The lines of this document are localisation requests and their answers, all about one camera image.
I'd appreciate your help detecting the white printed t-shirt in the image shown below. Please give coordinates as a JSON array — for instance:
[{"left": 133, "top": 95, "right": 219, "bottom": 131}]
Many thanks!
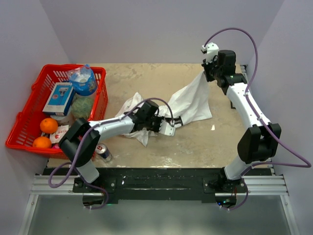
[{"left": 115, "top": 72, "right": 212, "bottom": 147}]

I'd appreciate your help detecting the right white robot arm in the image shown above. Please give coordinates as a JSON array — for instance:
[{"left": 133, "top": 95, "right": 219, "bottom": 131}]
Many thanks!
[{"left": 201, "top": 44, "right": 281, "bottom": 192}]

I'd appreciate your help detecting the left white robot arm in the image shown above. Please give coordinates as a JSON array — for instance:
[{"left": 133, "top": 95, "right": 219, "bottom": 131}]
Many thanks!
[{"left": 59, "top": 100, "right": 162, "bottom": 192}]

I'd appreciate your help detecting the blue red drink can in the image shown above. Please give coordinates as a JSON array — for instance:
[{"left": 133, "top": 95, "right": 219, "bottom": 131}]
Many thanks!
[{"left": 95, "top": 143, "right": 112, "bottom": 162}]

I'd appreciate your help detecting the blue plastic bag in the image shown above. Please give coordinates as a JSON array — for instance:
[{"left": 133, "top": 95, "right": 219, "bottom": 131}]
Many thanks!
[{"left": 66, "top": 64, "right": 97, "bottom": 96}]

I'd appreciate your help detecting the blue white razor box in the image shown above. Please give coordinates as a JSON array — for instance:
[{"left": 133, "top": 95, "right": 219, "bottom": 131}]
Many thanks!
[{"left": 42, "top": 82, "right": 75, "bottom": 117}]

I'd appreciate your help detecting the red white snack packet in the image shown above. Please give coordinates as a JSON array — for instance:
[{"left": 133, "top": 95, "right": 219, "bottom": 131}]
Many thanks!
[{"left": 49, "top": 125, "right": 69, "bottom": 144}]

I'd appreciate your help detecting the pink packet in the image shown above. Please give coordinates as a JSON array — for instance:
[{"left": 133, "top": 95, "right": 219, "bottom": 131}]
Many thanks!
[{"left": 52, "top": 143, "right": 60, "bottom": 149}]

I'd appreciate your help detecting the upper orange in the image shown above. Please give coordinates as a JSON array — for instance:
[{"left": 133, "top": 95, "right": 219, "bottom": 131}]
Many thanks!
[{"left": 40, "top": 118, "right": 58, "bottom": 134}]

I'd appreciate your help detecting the orange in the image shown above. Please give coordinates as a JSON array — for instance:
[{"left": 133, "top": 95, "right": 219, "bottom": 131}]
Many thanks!
[
  {"left": 40, "top": 118, "right": 58, "bottom": 134},
  {"left": 32, "top": 136, "right": 52, "bottom": 148}
]

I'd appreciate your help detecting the lower orange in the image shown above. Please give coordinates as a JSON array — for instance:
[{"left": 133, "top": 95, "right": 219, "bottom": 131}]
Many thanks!
[{"left": 32, "top": 136, "right": 52, "bottom": 148}]

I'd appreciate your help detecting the red plastic basket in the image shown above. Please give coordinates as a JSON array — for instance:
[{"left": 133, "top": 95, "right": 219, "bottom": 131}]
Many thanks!
[{"left": 5, "top": 64, "right": 108, "bottom": 159}]

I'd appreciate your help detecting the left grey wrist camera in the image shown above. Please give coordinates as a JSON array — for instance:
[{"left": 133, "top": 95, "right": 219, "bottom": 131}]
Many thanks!
[{"left": 159, "top": 120, "right": 176, "bottom": 137}]

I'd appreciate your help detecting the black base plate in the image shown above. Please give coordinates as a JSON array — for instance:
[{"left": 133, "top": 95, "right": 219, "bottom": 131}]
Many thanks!
[{"left": 73, "top": 168, "right": 247, "bottom": 205}]

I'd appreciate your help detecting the aluminium rail frame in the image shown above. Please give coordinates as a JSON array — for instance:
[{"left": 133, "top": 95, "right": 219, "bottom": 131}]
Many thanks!
[{"left": 17, "top": 64, "right": 300, "bottom": 235}]

